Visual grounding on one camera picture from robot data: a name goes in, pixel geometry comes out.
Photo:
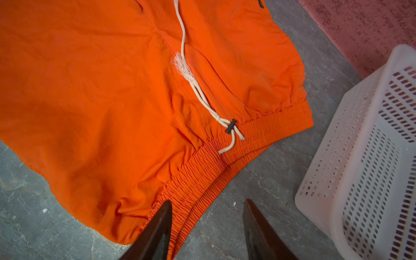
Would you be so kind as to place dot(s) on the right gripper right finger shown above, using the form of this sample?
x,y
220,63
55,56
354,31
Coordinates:
x,y
263,243

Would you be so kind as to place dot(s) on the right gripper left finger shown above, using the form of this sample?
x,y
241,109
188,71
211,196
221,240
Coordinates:
x,y
153,243

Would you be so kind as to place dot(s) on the orange shorts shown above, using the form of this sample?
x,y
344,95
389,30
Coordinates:
x,y
123,105

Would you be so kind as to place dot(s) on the white plastic basket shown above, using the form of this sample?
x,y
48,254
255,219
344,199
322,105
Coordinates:
x,y
360,189

